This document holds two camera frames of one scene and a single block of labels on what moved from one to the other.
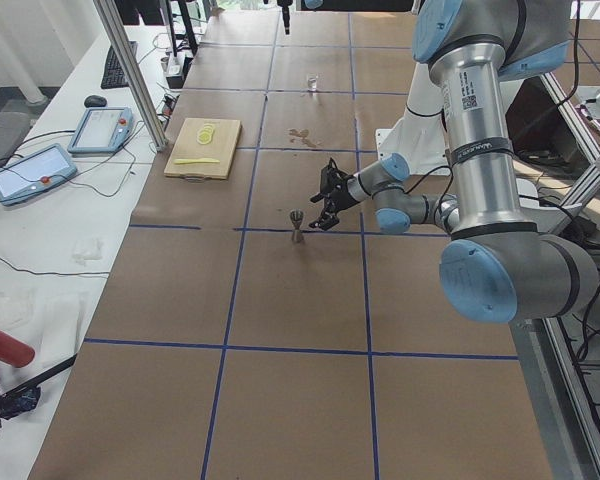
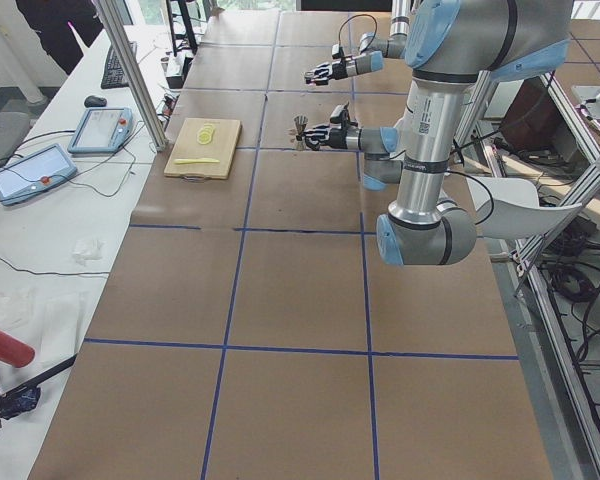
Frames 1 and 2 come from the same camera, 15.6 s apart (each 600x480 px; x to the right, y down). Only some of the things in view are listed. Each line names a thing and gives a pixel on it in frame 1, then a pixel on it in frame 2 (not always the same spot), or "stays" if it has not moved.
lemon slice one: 203,138 stays
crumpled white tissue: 86,250 stays
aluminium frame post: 122,45 stays
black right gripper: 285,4 to 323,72
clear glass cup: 311,82 stays
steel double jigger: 297,216 to 301,122
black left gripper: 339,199 to 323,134
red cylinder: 5,348 stays
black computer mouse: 95,101 stays
